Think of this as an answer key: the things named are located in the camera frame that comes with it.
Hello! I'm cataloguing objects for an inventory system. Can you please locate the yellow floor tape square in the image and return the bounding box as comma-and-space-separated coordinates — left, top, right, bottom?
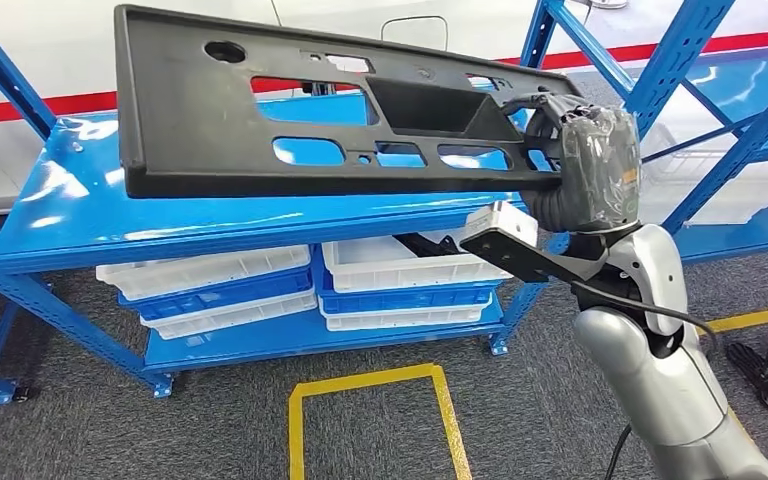
695, 305, 768, 480
287, 362, 473, 480

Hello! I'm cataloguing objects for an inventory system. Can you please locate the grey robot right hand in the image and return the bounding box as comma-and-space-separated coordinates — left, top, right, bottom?
499, 89, 644, 234

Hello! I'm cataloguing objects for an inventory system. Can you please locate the blue metal shelf rack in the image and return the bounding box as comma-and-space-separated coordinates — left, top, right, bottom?
638, 0, 768, 265
0, 0, 740, 407

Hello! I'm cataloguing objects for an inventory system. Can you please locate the white car with red stripe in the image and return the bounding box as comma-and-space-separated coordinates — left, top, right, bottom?
0, 0, 768, 220

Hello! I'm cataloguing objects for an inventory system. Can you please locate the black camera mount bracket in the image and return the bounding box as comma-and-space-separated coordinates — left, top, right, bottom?
458, 228, 614, 285

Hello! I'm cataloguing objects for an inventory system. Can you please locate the white car fuel flap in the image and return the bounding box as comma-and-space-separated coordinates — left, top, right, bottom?
381, 15, 450, 56

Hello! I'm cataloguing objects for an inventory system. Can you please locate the black curved part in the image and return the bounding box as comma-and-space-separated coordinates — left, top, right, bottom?
393, 231, 466, 260

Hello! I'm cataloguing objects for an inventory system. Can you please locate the white plastic tray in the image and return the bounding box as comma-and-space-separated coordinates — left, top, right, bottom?
320, 228, 516, 295
95, 245, 312, 303
140, 288, 320, 341
317, 291, 495, 333

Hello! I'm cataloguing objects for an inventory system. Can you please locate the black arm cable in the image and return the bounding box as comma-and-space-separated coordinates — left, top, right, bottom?
570, 279, 722, 480

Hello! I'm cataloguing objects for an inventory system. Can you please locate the black plastic panel part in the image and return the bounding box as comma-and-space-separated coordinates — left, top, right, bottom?
113, 3, 584, 200

